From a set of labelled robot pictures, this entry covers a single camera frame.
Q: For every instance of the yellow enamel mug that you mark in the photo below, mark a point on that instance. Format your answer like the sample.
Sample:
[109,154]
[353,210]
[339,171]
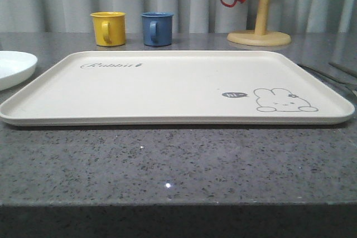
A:
[109,28]

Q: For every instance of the blue enamel mug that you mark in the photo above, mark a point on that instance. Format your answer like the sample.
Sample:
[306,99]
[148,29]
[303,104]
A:
[157,28]

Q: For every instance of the silver metal fork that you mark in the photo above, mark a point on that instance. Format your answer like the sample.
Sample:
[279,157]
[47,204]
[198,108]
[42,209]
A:
[312,69]

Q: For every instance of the wooden mug tree stand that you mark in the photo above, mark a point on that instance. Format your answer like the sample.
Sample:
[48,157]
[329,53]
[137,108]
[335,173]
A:
[260,36]

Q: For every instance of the silver metal spoon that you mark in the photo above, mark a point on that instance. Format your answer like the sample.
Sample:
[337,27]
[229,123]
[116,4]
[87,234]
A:
[349,86]

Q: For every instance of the silver metal chopstick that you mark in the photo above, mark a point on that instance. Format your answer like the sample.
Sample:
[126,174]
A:
[344,69]

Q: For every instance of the beige rabbit serving tray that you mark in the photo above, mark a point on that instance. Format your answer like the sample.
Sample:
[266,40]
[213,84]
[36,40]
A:
[175,87]

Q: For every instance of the white round plate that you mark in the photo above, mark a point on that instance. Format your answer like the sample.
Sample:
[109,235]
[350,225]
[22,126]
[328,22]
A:
[16,67]

